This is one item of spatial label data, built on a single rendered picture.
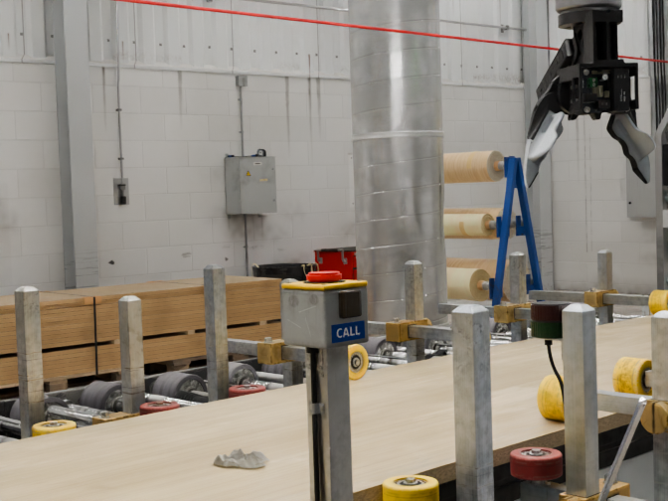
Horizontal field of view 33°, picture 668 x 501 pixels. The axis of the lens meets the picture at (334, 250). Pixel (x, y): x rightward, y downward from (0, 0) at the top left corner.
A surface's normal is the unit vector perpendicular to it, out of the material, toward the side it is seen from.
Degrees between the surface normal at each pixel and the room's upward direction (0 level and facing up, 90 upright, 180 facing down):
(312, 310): 90
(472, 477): 90
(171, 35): 90
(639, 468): 90
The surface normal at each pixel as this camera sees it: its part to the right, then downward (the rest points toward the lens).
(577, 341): -0.71, 0.06
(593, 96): 0.18, 0.04
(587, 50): -0.98, 0.04
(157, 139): 0.65, 0.02
